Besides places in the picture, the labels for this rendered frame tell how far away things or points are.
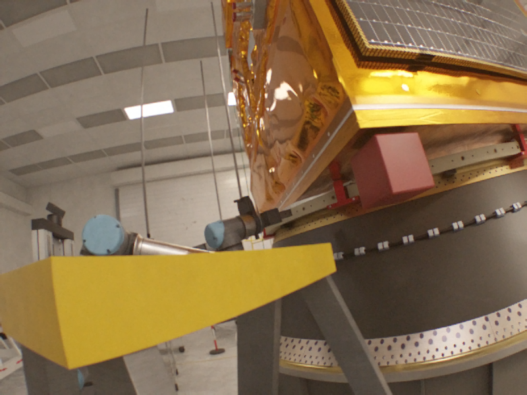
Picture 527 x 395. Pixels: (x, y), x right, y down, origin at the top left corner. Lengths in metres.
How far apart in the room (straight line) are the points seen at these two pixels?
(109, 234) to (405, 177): 0.74
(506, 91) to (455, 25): 0.29
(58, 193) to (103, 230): 10.15
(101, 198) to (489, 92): 9.92
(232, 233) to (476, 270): 0.71
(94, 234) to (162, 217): 8.37
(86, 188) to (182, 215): 3.57
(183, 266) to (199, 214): 8.84
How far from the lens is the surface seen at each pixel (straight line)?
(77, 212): 10.36
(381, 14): 0.87
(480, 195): 1.03
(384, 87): 0.73
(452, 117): 0.83
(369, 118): 0.66
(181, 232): 8.98
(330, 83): 0.71
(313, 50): 0.78
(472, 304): 0.85
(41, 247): 1.19
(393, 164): 0.65
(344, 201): 0.99
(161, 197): 9.31
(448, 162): 1.00
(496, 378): 0.90
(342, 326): 0.42
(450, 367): 0.78
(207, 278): 0.18
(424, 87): 0.82
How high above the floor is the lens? 1.51
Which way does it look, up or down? 13 degrees up
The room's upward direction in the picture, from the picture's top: 11 degrees counter-clockwise
